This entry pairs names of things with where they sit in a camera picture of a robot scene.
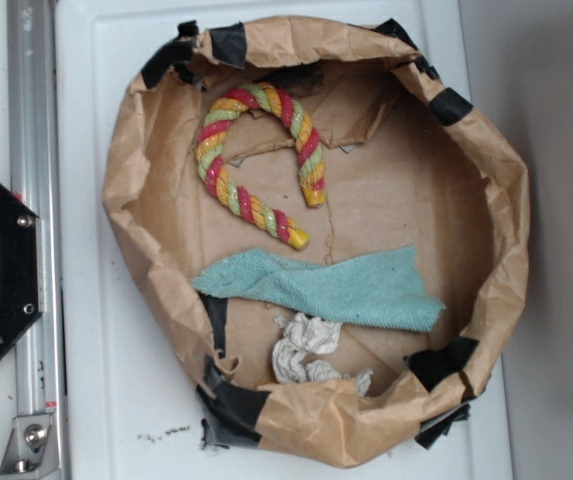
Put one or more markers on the aluminium extrusion rail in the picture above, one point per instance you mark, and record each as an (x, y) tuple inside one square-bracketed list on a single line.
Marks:
[(40, 353)]

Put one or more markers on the teal terry cloth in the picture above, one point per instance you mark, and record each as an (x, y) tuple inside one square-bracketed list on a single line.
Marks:
[(381, 290)]

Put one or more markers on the metal corner bracket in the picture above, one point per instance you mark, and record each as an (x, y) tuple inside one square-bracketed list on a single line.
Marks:
[(32, 450)]

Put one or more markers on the white tray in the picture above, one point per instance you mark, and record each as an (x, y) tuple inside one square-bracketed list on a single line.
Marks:
[(132, 412)]

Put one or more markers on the crumpled white paper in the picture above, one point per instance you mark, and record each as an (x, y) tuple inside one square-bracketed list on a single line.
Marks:
[(303, 336)]

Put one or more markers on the brown paper bag bin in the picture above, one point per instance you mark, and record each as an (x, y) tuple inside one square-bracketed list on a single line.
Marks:
[(319, 141)]

